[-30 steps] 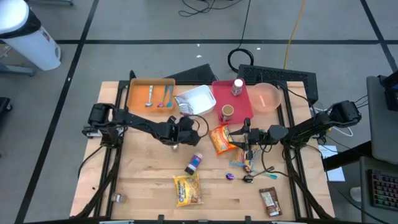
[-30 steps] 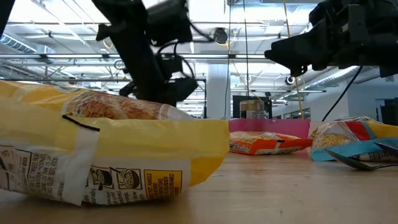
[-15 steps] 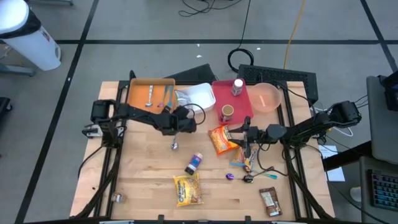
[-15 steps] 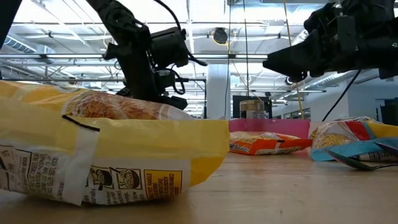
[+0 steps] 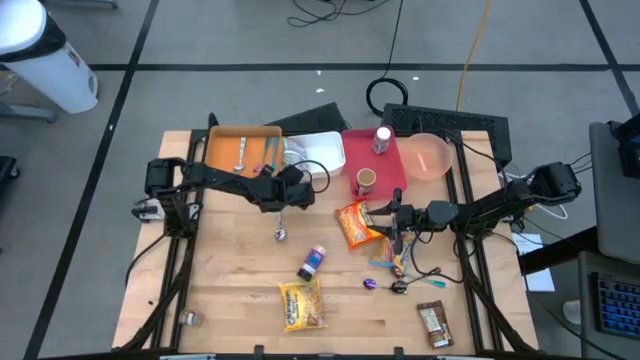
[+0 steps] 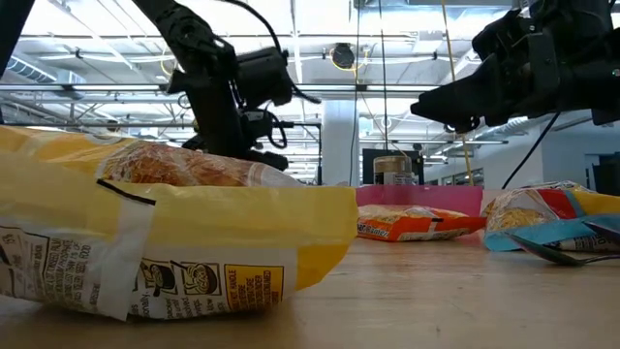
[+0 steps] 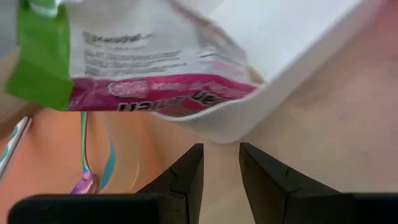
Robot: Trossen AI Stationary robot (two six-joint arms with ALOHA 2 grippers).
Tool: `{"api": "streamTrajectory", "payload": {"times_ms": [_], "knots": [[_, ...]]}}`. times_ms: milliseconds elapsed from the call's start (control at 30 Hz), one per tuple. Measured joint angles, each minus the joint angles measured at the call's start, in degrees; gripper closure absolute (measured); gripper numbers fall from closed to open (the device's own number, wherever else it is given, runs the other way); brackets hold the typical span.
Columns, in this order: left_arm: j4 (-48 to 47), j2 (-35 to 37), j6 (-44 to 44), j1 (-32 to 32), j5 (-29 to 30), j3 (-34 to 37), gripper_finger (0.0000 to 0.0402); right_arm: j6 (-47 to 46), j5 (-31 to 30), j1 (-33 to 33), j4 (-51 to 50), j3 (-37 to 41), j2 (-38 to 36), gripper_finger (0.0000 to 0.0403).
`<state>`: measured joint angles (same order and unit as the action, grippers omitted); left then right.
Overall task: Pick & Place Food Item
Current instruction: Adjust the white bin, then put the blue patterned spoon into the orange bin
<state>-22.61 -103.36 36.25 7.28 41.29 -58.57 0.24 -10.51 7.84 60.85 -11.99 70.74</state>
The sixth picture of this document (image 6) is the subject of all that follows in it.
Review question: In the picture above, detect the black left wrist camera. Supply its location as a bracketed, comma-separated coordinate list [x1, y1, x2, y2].
[235, 47, 295, 108]

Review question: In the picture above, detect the iridescent purple spoon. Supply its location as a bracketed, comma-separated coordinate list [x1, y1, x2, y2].
[508, 232, 620, 268]

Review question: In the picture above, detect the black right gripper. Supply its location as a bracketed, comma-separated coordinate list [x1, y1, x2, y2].
[410, 9, 563, 135]

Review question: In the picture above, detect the black background cabinet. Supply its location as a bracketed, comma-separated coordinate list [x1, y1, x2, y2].
[590, 154, 620, 198]

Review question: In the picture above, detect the orange chicken ramen packet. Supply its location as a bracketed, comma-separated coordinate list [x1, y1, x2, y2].
[356, 204, 487, 242]

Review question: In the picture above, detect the pink plastic bin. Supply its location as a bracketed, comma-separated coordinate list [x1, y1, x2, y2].
[356, 184, 484, 218]

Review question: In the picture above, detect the yellow creamy chicken ramen packet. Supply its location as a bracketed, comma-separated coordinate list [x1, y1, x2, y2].
[0, 124, 359, 322]

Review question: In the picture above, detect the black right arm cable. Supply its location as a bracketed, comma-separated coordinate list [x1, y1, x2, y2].
[501, 111, 563, 190]

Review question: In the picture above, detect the black ceiling cable reel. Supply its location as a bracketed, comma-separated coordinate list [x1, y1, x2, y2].
[330, 42, 357, 71]

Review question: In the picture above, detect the yellow red blue ramen packet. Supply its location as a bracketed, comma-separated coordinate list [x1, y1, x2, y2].
[482, 181, 620, 253]

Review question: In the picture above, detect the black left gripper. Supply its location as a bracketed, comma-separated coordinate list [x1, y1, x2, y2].
[167, 72, 291, 172]

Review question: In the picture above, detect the black hanging cable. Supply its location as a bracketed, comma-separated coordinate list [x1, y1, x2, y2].
[377, 0, 390, 152]

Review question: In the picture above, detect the yellow hanging cable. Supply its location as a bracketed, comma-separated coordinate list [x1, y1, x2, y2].
[440, 0, 475, 186]

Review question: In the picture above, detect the gold lid jar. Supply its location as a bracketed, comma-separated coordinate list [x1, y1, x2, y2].
[372, 154, 414, 186]

